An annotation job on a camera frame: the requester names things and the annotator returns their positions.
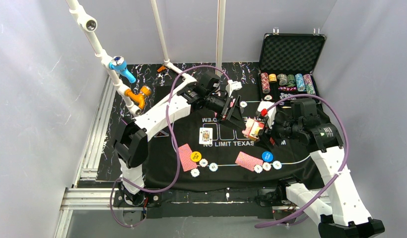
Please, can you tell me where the playing card deck box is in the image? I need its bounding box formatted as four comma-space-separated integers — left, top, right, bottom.
248, 121, 265, 141

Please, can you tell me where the jack of clubs card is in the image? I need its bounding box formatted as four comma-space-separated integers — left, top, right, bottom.
199, 127, 213, 145

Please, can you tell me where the red card player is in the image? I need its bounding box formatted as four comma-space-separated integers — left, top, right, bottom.
235, 152, 264, 172
179, 144, 198, 172

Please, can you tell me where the blue small blind button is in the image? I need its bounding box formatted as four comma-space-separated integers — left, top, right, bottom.
261, 151, 273, 163

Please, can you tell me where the light blue chip row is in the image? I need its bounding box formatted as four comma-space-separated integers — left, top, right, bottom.
208, 163, 218, 172
272, 161, 282, 170

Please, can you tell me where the yellow big blind button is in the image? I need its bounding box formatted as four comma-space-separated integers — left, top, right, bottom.
190, 151, 202, 163

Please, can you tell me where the red playing card deck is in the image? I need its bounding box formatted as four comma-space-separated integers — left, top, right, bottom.
242, 118, 255, 138

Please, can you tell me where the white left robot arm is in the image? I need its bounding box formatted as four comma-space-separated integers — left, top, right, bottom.
112, 72, 245, 195

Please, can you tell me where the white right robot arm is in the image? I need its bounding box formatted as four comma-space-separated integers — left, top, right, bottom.
264, 95, 385, 238

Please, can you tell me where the pink poker chip stack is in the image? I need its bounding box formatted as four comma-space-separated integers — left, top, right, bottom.
303, 74, 316, 95

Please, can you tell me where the green poker chip stack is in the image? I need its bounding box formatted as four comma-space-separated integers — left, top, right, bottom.
286, 74, 296, 87

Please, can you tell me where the light blue chip stack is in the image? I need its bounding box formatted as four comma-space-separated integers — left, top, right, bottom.
294, 73, 306, 92

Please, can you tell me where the grey poker chip stack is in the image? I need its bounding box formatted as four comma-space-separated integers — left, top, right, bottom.
277, 74, 288, 86

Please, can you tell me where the red poker chip stack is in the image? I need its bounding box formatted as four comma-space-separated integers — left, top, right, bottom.
260, 72, 270, 94

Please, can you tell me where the yellow poker chip stack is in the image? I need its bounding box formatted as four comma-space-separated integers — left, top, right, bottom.
268, 73, 277, 83

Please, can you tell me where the black poker table mat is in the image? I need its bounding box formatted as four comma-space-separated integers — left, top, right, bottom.
142, 109, 323, 191

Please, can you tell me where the black poker chip case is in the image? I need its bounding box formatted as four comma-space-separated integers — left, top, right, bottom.
257, 33, 327, 102

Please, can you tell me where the clear plastic card wedge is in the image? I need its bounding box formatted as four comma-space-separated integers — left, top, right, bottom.
154, 130, 170, 138

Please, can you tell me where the orange plastic faucet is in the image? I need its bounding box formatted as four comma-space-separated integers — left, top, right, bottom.
124, 85, 152, 110

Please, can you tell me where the blue plastic faucet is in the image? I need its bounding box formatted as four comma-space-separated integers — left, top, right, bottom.
108, 56, 136, 83

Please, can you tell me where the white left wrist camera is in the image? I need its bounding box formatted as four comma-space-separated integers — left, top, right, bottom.
225, 79, 242, 97

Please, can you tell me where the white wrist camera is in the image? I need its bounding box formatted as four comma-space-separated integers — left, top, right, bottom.
225, 79, 242, 97
256, 101, 276, 128

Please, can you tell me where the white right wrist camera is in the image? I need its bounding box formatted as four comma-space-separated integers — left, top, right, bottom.
256, 101, 276, 128

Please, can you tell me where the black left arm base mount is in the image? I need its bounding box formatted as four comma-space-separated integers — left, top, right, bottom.
109, 183, 162, 228

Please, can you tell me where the white PVC pipe frame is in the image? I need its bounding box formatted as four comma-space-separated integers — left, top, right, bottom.
65, 0, 226, 117

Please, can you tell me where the aluminium frame rail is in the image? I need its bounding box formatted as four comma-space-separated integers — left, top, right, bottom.
54, 77, 367, 238

